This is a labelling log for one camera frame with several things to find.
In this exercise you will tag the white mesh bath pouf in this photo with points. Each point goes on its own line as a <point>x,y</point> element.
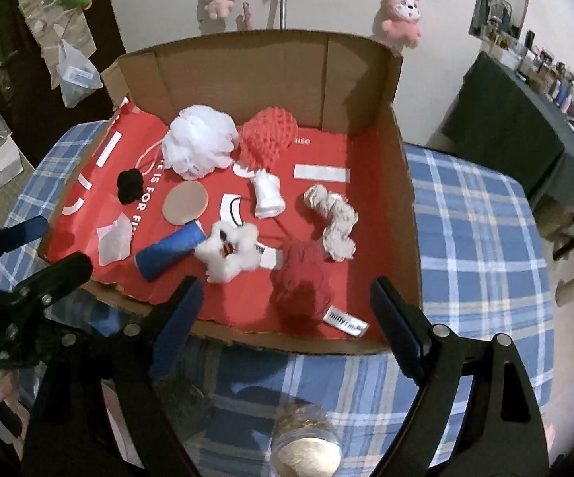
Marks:
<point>200,141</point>

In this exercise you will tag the blue plaid blanket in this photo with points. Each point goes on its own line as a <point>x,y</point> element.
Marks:
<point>475,258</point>

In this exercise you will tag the desk with dark cloth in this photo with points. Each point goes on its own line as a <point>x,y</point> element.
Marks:
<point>505,129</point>

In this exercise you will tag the cardboard box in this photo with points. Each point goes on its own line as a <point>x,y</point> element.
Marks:
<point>267,69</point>

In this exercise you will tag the dark wooden door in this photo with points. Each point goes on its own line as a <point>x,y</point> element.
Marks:
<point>108,20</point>

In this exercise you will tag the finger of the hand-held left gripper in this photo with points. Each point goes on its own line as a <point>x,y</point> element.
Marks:
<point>63,268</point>
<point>28,231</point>

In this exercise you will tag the red crochet ball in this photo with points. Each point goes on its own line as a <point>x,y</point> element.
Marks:
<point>269,134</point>

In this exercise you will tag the black fluffy pom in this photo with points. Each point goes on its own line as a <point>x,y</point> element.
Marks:
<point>131,186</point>

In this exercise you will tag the row of cosmetics bottles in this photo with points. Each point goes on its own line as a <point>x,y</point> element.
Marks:
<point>560,79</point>

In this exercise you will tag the wall mirror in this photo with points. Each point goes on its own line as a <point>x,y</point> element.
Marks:
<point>498,0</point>

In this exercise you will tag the blue cloth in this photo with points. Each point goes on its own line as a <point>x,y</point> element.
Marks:
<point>170,248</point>

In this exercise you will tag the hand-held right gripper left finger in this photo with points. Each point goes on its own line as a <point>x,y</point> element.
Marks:
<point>180,323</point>

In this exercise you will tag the beige powder puff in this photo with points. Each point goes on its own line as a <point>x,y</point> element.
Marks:
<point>185,203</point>

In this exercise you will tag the white packet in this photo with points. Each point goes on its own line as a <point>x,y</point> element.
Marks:
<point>115,241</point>

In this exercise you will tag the clear plastic jar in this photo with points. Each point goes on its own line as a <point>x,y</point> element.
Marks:
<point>306,442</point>

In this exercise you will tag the red printed paper liner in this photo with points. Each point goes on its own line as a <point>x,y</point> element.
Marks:
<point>366,208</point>

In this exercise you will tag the white plush toy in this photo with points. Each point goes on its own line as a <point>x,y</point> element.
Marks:
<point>227,256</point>

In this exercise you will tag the clear plastic bag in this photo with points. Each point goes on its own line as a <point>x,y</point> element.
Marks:
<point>75,77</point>

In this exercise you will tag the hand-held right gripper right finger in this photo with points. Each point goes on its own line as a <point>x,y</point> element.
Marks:
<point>401,328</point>

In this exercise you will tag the hanging fabric organizer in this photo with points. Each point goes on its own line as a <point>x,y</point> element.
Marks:
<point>53,15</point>

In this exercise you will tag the pink plush with white face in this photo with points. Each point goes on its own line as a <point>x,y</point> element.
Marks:
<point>402,17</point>

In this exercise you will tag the red plush rabbit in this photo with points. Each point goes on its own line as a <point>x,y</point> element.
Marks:
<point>301,283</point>

